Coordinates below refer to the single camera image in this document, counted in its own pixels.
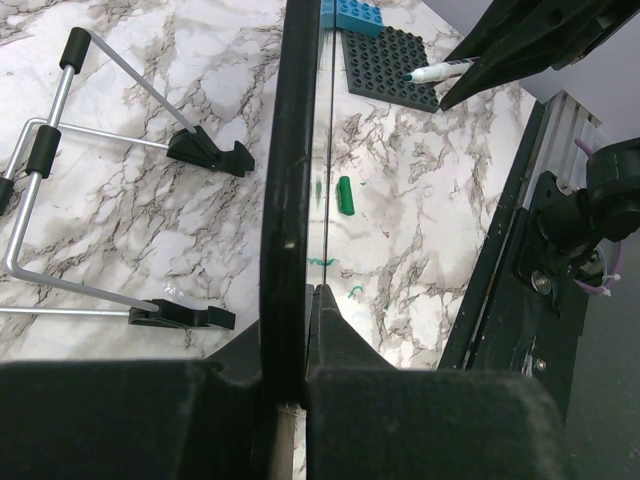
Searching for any black framed whiteboard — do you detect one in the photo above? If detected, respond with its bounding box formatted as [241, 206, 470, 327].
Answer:
[259, 1, 321, 404]

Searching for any metal wire board stand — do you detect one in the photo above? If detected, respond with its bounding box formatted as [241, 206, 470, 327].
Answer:
[0, 27, 256, 331]

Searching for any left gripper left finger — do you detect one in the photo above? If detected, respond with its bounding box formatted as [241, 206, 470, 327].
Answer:
[1, 326, 271, 479]

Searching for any green marker cap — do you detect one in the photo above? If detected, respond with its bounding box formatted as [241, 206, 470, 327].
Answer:
[337, 176, 355, 216]

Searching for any grey lego baseplate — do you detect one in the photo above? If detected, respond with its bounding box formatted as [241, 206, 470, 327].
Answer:
[342, 26, 439, 113]

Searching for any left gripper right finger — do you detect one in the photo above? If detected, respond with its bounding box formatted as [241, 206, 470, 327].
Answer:
[306, 285, 575, 479]

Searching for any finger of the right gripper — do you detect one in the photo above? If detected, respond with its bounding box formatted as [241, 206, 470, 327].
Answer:
[449, 1, 555, 63]
[440, 14, 600, 111]

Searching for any blue lego brick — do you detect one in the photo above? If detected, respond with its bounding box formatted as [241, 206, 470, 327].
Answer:
[320, 0, 385, 37]

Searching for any aluminium extrusion rail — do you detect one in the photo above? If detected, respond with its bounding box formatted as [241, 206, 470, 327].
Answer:
[514, 89, 604, 211]

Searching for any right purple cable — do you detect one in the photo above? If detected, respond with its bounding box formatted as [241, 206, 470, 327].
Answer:
[572, 137, 626, 299]

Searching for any green whiteboard marker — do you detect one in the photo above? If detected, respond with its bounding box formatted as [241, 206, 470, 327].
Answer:
[402, 57, 479, 84]

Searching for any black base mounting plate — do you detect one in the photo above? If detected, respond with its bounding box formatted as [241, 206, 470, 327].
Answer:
[436, 103, 587, 479]

